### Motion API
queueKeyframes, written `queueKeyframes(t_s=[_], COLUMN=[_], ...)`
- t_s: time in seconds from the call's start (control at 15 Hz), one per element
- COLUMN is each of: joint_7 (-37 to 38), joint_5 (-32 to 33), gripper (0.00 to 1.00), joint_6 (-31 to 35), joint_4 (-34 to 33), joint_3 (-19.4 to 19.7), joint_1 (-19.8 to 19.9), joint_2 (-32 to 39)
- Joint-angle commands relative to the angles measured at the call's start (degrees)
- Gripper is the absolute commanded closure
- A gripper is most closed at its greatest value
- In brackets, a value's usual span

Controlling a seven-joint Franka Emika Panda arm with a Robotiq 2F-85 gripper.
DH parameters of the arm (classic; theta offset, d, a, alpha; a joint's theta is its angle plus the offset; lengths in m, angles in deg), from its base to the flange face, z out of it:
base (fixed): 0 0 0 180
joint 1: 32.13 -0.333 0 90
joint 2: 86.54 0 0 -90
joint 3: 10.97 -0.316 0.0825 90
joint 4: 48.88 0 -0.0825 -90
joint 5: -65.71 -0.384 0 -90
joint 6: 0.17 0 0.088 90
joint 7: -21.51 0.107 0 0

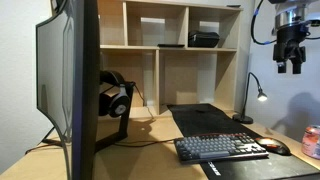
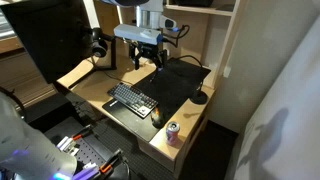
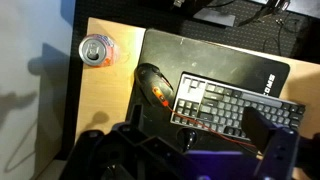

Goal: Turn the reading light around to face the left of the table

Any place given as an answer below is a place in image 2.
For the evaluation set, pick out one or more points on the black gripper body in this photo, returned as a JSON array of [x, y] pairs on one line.
[[148, 50]]

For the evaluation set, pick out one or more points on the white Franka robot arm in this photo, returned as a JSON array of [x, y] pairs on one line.
[[150, 15]]

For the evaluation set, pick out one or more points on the black desk mat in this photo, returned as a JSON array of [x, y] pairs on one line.
[[173, 83]]

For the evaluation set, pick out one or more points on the black mechanical keyboard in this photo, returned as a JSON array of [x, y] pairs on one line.
[[133, 99]]

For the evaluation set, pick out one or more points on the black headphones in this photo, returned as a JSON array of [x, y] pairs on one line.
[[99, 46]]

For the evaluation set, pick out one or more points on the black computer mouse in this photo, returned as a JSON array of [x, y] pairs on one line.
[[157, 119]]

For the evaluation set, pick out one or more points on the pink soda can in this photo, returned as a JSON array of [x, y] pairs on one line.
[[172, 133]]

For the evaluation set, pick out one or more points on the black computer monitor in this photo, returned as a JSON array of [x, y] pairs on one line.
[[46, 36]]

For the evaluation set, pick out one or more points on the black perforated breadboard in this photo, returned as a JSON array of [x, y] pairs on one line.
[[88, 151]]

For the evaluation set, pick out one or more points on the white connector block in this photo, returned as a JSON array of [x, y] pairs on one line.
[[67, 145]]

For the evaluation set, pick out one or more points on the purple white block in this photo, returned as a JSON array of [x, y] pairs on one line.
[[86, 173]]

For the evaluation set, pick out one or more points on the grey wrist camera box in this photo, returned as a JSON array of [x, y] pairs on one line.
[[136, 33]]

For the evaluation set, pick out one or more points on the white wall plate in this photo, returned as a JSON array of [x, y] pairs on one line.
[[227, 72]]

